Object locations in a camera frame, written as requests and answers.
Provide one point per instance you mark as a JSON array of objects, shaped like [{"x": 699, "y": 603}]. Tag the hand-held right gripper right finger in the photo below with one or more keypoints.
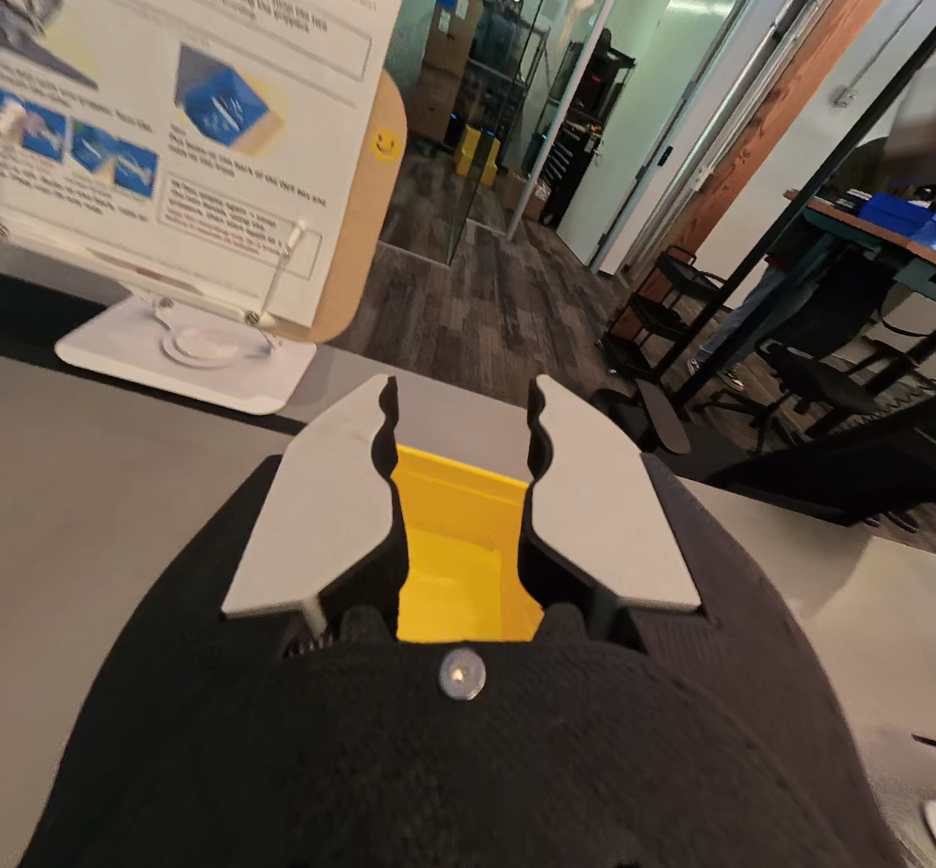
[{"x": 607, "y": 509}]

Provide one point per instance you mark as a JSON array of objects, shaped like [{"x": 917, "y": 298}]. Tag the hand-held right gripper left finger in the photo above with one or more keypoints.
[{"x": 314, "y": 509}]

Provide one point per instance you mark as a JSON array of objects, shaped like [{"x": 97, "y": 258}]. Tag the yellow plastic bin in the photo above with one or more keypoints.
[{"x": 461, "y": 553}]

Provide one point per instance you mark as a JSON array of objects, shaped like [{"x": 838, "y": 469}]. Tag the white document stand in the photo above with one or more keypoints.
[{"x": 183, "y": 378}]

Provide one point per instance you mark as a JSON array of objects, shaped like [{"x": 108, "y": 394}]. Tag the black utility cart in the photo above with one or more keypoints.
[{"x": 658, "y": 312}]

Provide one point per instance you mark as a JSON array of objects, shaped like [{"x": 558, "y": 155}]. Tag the black office chair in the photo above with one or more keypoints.
[{"x": 812, "y": 378}]

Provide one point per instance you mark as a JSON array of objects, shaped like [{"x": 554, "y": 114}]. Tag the wooden backing board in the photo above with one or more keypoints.
[{"x": 365, "y": 224}]

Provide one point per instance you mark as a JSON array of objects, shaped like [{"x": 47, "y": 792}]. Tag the brown cardboard box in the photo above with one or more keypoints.
[
  {"x": 450, "y": 34},
  {"x": 523, "y": 195}
]

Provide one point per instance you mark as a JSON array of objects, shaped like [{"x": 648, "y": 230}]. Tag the black tool cabinet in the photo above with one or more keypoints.
[{"x": 585, "y": 151}]

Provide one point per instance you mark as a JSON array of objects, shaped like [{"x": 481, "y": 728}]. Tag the wood-top standing desk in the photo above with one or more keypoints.
[{"x": 841, "y": 221}]

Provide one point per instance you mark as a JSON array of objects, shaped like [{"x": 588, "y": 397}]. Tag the yellow floor box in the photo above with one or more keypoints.
[{"x": 479, "y": 151}]

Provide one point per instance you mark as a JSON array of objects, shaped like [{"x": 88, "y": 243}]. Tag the printed instruction sheet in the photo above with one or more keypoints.
[{"x": 219, "y": 114}]

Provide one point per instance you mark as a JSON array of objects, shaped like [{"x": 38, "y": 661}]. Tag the dark blue storage bin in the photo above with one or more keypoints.
[{"x": 892, "y": 213}]

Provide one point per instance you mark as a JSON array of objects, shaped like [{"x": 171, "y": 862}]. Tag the glass office door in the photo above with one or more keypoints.
[{"x": 695, "y": 78}]

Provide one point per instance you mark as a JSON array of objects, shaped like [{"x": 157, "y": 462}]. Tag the black stand pole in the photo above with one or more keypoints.
[{"x": 863, "y": 139}]

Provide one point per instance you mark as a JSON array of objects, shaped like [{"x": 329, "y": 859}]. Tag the wooden support post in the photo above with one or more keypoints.
[{"x": 804, "y": 63}]

